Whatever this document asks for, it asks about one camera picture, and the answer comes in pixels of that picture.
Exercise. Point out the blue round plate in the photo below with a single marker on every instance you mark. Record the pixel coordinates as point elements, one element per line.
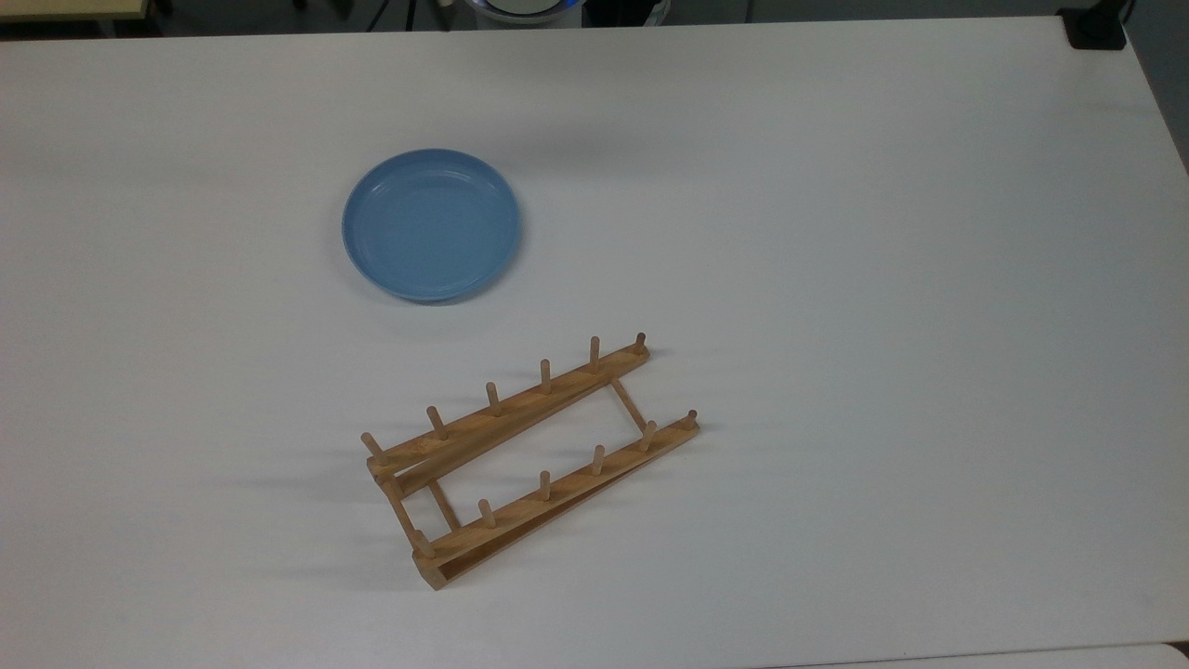
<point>432,226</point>

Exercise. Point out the black table clamp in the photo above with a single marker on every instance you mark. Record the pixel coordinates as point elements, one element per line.
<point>1094,28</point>

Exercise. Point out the yellow wooden table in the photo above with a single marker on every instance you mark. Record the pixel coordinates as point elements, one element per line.
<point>65,7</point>

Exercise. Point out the dark equipment box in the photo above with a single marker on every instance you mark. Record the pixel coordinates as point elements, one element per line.
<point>622,9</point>

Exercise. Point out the wooden plate rack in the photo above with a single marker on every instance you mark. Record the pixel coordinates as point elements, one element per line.
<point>483,423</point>

